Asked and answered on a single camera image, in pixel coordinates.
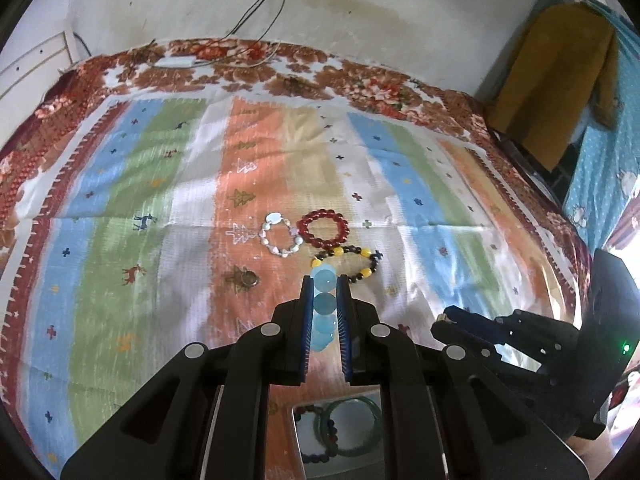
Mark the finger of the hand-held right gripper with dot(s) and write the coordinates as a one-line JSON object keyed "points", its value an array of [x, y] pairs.
{"points": [[470, 317], [460, 340]]}

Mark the white wooden panel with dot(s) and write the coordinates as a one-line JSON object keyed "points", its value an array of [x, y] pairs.
{"points": [[35, 67]]}

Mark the white charger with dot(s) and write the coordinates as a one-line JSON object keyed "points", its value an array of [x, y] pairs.
{"points": [[175, 62]]}

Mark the mustard yellow cloth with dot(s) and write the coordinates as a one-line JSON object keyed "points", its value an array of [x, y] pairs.
{"points": [[555, 75]]}

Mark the green jade bangle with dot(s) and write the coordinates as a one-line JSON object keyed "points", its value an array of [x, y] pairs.
{"points": [[371, 425]]}

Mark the clear jewelry box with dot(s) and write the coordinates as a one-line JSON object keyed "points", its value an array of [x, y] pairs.
{"points": [[330, 465]]}

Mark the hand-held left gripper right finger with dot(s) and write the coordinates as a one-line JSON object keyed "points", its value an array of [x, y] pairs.
{"points": [[345, 332]]}

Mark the striped printed blanket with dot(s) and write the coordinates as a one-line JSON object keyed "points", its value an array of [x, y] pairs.
{"points": [[150, 220]]}

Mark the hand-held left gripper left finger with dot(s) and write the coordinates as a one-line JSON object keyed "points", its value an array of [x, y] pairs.
{"points": [[303, 332]]}

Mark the teal printed cloth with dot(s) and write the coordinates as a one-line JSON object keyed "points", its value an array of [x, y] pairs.
{"points": [[607, 150]]}

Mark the red floral bedsheet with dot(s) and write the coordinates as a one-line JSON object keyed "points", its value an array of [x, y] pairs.
{"points": [[320, 72]]}

